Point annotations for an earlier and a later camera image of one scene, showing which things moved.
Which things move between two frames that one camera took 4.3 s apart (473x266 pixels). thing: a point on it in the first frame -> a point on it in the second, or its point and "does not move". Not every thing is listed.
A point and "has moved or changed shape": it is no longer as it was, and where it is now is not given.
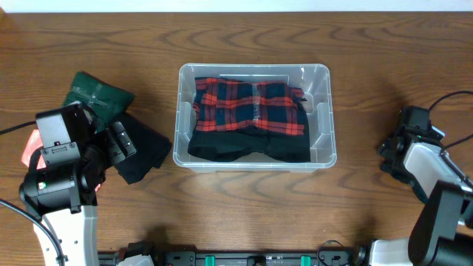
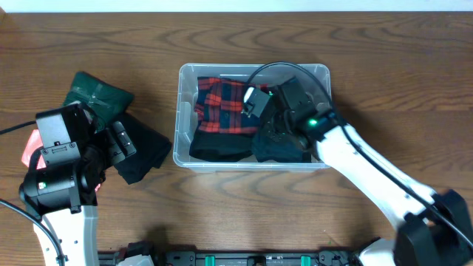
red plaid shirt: [271, 106] does not move
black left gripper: [120, 140] does not move
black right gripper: [383, 149] -> [270, 128]
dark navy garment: [403, 176] has moved or changed shape
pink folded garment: [35, 142] does not move
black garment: [151, 148] does not move
